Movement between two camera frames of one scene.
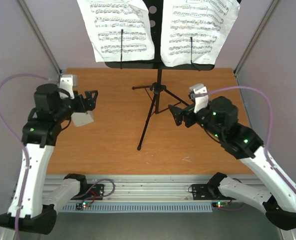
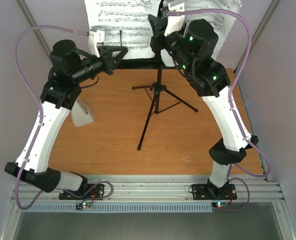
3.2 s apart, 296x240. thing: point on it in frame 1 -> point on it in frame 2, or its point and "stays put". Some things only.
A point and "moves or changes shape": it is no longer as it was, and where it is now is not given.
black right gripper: [185, 117] -> [155, 40]
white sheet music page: [106, 19] moves or changes shape
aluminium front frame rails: [138, 189] stays put
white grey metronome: [79, 119] stays put
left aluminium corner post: [41, 37] stays put
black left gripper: [91, 103] -> [110, 64]
